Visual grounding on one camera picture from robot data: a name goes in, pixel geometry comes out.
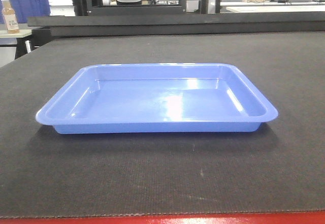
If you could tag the blue plastic tray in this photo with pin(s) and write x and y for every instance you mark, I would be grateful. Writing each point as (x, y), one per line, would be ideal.
(157, 98)

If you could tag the black textured table mat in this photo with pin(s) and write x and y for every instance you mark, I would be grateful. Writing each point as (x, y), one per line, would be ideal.
(278, 168)

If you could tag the large blue storage crate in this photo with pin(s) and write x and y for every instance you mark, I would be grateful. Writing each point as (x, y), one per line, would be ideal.
(30, 8)

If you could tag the orange juice bottle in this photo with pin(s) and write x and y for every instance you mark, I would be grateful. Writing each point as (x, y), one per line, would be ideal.
(9, 17)

